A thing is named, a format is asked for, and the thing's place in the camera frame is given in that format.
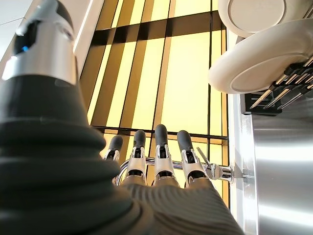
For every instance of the small cream deep plate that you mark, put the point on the small cream deep plate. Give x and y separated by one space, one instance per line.
256 14

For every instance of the large cream plate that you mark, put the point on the large cream plate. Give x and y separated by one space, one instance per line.
256 56

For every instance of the black dish drying rack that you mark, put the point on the black dish drying rack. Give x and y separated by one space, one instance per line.
256 107

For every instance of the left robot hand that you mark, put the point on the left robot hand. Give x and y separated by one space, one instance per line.
73 191

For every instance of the chrome gooseneck faucet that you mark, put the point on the chrome gooseneck faucet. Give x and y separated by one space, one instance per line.
220 171

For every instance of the stainless steel sink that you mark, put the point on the stainless steel sink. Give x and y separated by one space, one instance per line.
281 171

